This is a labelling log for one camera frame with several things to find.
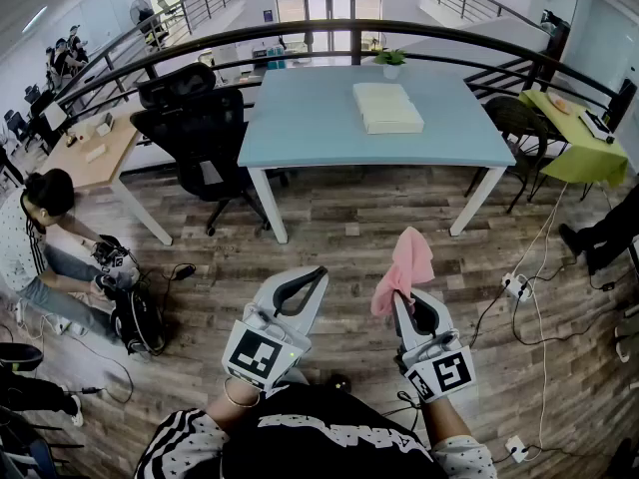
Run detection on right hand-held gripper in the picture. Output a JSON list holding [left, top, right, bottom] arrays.
[[391, 286, 479, 405]]

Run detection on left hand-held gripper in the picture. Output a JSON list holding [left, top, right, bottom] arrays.
[[222, 265, 330, 394]]

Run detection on pink cloth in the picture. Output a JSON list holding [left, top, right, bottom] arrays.
[[370, 226, 436, 319]]

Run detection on cream rectangular board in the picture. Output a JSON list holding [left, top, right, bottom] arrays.
[[351, 82, 426, 136]]

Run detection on person's left forearm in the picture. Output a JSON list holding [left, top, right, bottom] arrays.
[[204, 376, 262, 436]]

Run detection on person's right forearm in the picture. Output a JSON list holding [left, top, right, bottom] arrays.
[[423, 395, 474, 448]]

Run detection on white power strip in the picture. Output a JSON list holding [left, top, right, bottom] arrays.
[[503, 434, 530, 464], [501, 271, 533, 301]]

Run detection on person in black t-shirt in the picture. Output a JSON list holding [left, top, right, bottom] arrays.
[[133, 381, 500, 479]]

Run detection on black backpack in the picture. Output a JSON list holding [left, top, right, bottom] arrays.
[[109, 286, 169, 358]]

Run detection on light blue table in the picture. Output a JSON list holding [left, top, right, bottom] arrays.
[[237, 62, 518, 245]]

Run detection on black office chair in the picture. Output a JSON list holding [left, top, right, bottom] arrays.
[[129, 61, 274, 239]]

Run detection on dark wicker chair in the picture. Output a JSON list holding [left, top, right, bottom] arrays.
[[466, 95, 558, 215]]

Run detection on light wooden desk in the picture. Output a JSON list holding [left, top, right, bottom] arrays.
[[38, 111, 175, 246]]

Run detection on green plant in white pot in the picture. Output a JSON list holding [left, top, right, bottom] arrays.
[[372, 47, 408, 81]]

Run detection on plate with food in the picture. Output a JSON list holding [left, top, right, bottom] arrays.
[[546, 91, 574, 116]]

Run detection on white flat device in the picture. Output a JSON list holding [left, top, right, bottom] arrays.
[[577, 108, 617, 145]]

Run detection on black stool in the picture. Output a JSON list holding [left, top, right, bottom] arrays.
[[0, 341, 45, 374]]

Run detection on black metal railing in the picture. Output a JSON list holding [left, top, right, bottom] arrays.
[[27, 17, 639, 134]]

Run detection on glass entrance door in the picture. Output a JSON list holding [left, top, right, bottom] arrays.
[[277, 0, 383, 53]]

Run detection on black standing fan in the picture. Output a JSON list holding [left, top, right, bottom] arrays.
[[128, 0, 154, 32]]

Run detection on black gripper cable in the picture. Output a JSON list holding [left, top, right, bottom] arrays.
[[395, 390, 421, 432]]

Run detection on gold bracelet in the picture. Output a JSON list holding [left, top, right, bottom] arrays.
[[223, 376, 263, 409]]

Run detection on white floor cable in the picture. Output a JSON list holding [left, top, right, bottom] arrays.
[[513, 182, 570, 451]]

